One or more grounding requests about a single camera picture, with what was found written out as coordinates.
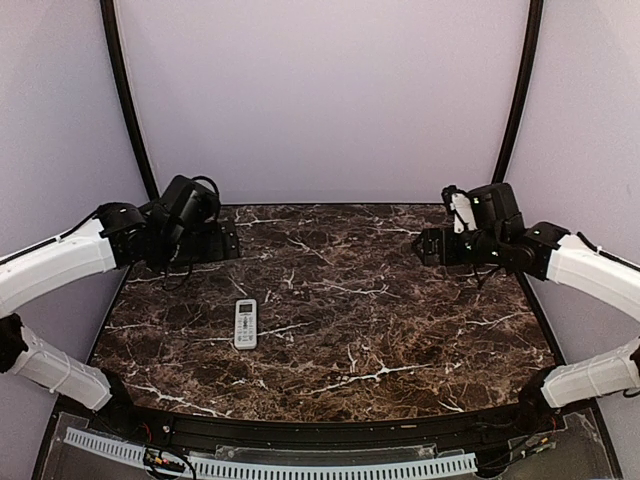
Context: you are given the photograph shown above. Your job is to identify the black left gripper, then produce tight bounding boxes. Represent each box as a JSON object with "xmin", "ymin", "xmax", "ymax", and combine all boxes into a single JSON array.
[{"xmin": 159, "ymin": 219, "xmax": 240, "ymax": 268}]

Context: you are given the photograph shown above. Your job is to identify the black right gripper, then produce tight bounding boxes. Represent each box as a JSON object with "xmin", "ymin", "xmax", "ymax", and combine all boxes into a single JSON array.
[{"xmin": 412, "ymin": 226, "xmax": 505, "ymax": 265}]

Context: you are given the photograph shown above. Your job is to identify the white remote control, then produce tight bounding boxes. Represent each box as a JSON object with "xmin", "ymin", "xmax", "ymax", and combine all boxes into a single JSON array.
[{"xmin": 233, "ymin": 299, "xmax": 258, "ymax": 350}]

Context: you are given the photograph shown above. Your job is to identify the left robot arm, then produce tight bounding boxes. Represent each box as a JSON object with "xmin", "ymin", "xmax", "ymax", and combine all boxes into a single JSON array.
[{"xmin": 1, "ymin": 175, "xmax": 240, "ymax": 436}]

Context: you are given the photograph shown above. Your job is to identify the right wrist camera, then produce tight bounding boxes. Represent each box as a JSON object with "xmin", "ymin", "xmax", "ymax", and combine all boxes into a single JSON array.
[{"xmin": 441, "ymin": 185, "xmax": 459, "ymax": 215}]

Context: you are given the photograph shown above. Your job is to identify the black front table rail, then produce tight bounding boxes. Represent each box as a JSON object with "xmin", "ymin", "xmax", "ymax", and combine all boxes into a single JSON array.
[{"xmin": 91, "ymin": 405, "xmax": 553, "ymax": 451}]

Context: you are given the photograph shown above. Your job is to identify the white slotted cable duct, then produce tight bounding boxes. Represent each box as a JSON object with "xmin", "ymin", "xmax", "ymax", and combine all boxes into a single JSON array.
[{"xmin": 64, "ymin": 428, "xmax": 478, "ymax": 479}]

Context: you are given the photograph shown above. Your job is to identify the black left corner post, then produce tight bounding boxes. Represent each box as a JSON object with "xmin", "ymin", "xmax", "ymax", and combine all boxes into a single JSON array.
[{"xmin": 99, "ymin": 0, "xmax": 159, "ymax": 200}]

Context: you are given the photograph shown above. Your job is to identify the black corner post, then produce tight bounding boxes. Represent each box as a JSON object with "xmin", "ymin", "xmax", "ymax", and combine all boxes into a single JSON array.
[
  {"xmin": 99, "ymin": 0, "xmax": 159, "ymax": 200},
  {"xmin": 491, "ymin": 0, "xmax": 544, "ymax": 183}
]

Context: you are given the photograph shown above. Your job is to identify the black right corner post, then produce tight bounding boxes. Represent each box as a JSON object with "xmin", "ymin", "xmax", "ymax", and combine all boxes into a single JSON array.
[{"xmin": 491, "ymin": 0, "xmax": 544, "ymax": 183}]

